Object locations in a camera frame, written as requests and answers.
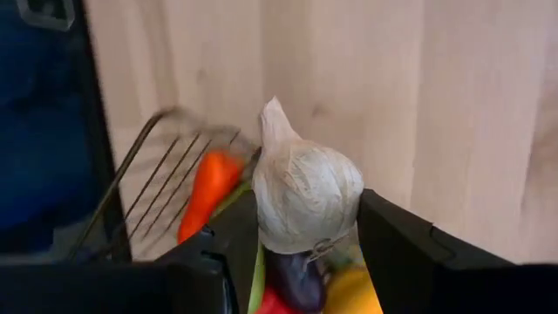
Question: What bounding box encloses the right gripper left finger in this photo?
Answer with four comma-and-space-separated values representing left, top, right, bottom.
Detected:
0, 189, 262, 314

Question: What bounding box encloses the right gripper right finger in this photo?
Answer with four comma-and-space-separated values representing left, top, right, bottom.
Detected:
356, 188, 558, 314

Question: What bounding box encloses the orange carrot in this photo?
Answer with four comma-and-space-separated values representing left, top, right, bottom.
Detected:
176, 150, 245, 245

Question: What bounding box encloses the dark green pepper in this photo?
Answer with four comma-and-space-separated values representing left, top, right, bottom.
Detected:
211, 181, 268, 314

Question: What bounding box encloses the red bell pepper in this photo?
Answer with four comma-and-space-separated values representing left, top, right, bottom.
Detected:
255, 285, 306, 314

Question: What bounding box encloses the long purple eggplant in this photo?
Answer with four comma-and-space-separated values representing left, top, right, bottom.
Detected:
264, 248, 328, 314

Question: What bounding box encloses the white garlic bulb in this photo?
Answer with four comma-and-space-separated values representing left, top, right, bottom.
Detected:
251, 95, 365, 256

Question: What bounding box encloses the yellow bell pepper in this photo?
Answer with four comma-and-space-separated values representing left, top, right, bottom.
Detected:
322, 263, 384, 314

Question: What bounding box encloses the blue container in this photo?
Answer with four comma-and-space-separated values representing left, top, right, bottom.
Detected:
0, 0, 104, 254

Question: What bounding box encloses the metal wire basket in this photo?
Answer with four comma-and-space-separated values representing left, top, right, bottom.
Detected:
65, 106, 262, 263

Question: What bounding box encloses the grey bracket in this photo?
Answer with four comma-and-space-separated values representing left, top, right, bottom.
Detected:
16, 0, 76, 32

